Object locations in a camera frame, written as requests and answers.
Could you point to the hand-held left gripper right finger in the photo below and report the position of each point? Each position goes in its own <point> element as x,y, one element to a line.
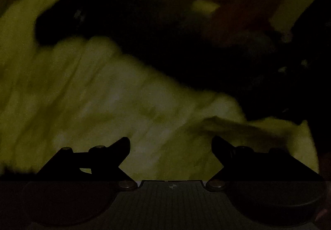
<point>218,145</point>

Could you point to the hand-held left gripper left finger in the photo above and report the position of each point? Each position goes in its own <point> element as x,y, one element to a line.
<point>123,145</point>

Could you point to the pale floral bed sheet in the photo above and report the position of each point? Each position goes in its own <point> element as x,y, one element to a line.
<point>85,95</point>

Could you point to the dark cloth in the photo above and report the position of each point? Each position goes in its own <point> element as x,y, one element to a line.
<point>160,38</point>

